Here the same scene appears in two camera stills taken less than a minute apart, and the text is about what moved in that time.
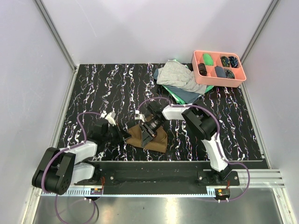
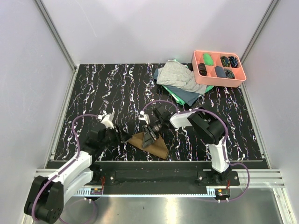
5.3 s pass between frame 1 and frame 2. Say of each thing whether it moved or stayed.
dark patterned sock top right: stayed
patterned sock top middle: stayed
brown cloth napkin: moved
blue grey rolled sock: stayed
